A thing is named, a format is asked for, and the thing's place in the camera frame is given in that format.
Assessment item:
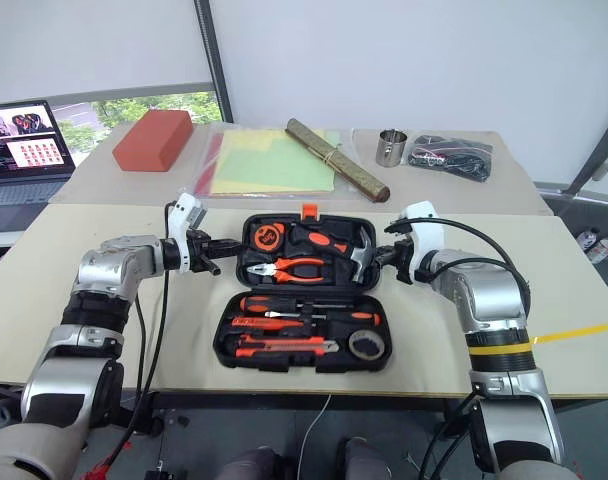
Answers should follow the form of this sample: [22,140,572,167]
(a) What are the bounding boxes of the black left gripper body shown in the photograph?
[186,228,213,274]

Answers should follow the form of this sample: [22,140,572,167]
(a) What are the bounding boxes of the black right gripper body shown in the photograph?
[394,238,415,286]

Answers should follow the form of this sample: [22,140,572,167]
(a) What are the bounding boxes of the orange and black screwdriver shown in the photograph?
[264,309,384,327]
[237,295,358,314]

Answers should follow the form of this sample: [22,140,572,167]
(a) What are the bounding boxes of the orange voltage tester pen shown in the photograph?
[227,316,306,330]

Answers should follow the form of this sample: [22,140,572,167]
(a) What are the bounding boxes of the black electrical tape roll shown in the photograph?
[347,328,387,363]

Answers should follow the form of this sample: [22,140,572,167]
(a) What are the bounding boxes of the orange black utility knife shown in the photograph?
[232,334,341,359]

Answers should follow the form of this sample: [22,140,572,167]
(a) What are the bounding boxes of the black plastic tool case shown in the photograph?
[212,202,396,375]

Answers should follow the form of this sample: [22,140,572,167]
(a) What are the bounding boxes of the steel claw hammer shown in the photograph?
[289,223,376,284]

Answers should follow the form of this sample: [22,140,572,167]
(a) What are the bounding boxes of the orange black tape measure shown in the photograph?
[252,223,285,253]

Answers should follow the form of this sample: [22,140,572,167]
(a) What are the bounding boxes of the clear bag of coloured paper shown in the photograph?
[193,127,360,200]

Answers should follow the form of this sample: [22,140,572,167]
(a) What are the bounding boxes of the stainless steel cup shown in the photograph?
[375,128,410,169]

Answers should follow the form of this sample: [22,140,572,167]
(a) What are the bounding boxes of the rolled bamboo mat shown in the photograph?
[285,117,390,204]

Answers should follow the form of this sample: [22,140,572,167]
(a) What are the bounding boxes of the red rectangular block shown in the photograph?
[112,109,193,173]

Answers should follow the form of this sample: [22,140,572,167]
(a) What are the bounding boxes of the clear plastic bottle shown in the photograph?
[586,232,608,265]
[576,227,600,252]

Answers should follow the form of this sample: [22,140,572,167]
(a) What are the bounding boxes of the yellow tape strip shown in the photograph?
[467,322,608,357]

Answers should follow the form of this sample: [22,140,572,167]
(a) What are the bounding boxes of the open laptop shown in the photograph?
[0,99,78,234]

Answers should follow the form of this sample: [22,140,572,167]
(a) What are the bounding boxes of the grey rounded shape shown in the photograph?
[337,436,385,480]
[216,446,285,480]

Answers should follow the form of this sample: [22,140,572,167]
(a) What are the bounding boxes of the black slanted metal stand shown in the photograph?
[566,99,608,196]

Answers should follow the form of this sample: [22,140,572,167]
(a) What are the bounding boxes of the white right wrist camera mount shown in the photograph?
[397,200,448,286]

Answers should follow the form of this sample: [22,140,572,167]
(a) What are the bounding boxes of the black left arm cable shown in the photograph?
[126,199,180,451]

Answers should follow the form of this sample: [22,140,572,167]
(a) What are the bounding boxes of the orange handled pliers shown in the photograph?
[246,256,328,285]

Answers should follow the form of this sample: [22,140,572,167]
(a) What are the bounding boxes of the clear bag of black cables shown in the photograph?
[407,133,495,184]

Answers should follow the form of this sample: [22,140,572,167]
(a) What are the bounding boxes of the black table frame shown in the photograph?
[0,379,608,441]

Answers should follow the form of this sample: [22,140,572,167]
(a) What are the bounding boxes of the black window frame post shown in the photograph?
[193,0,235,124]

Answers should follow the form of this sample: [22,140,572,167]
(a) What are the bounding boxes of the thin white cable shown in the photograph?
[298,393,334,480]

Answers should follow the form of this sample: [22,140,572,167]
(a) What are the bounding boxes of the red string bundle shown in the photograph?
[81,439,135,480]

